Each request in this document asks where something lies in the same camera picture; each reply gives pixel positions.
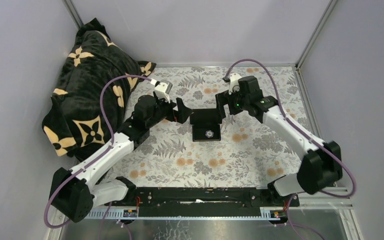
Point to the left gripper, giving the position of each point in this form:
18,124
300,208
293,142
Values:
181,115

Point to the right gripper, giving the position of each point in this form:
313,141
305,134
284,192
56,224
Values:
225,98

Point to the black paper box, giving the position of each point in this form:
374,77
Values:
206,124

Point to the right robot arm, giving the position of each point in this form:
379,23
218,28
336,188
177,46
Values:
320,161

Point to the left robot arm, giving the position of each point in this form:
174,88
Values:
99,165

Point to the floral tablecloth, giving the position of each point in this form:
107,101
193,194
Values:
249,153

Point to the black floral blanket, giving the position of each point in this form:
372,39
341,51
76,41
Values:
92,93

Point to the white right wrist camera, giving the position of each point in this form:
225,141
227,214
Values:
234,79

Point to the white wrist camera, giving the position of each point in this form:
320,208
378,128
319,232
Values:
234,79
161,86

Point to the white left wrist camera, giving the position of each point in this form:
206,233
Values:
161,86

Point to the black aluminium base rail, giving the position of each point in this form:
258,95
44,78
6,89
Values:
218,202

